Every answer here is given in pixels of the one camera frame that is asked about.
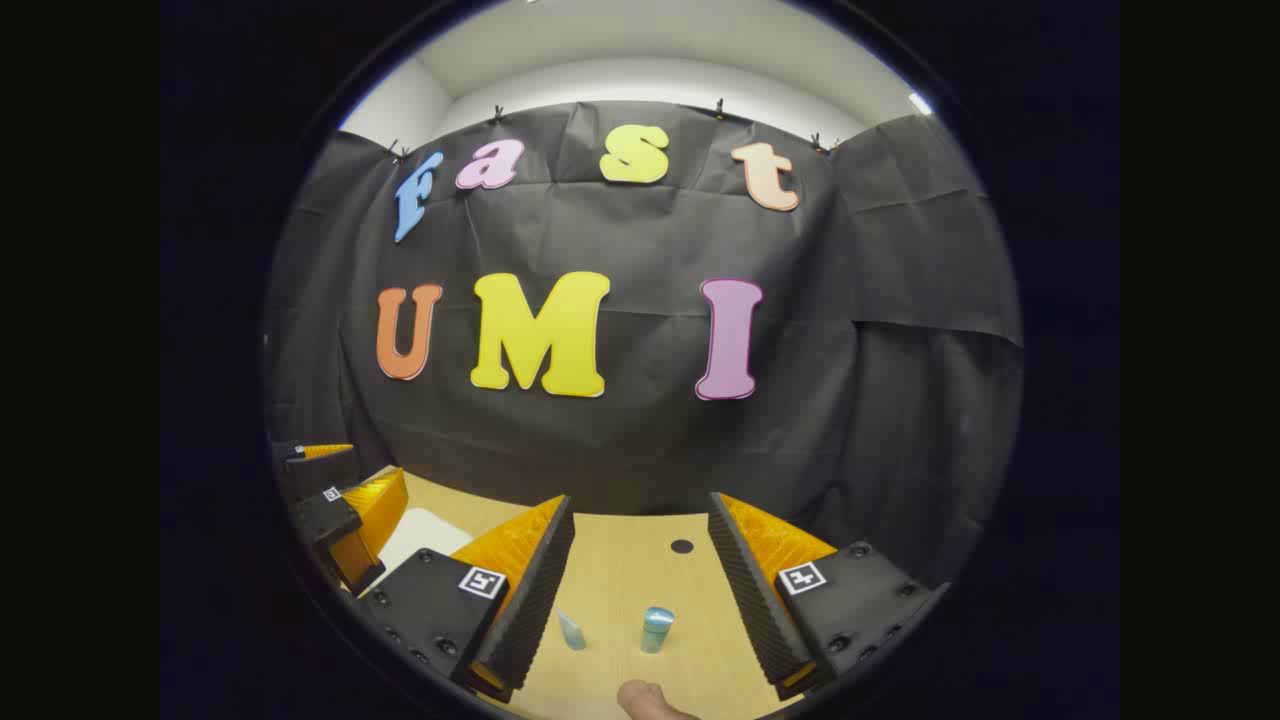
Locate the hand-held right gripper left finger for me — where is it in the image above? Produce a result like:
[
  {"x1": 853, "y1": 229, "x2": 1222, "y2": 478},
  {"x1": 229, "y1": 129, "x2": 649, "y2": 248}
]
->
[{"x1": 352, "y1": 494, "x2": 577, "y2": 705}]

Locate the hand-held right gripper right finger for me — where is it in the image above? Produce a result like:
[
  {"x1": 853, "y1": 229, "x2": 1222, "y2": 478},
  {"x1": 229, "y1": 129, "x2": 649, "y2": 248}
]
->
[{"x1": 707, "y1": 490, "x2": 951, "y2": 701}]

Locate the white suitcase grey lining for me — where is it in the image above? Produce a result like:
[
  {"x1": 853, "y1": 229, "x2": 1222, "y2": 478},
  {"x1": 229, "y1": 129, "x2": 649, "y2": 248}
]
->
[{"x1": 375, "y1": 507, "x2": 474, "y2": 593}]

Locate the black backdrop cloth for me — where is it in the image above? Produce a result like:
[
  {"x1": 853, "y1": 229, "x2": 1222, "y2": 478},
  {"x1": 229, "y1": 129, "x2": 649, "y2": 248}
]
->
[{"x1": 262, "y1": 100, "x2": 1024, "y2": 591}]

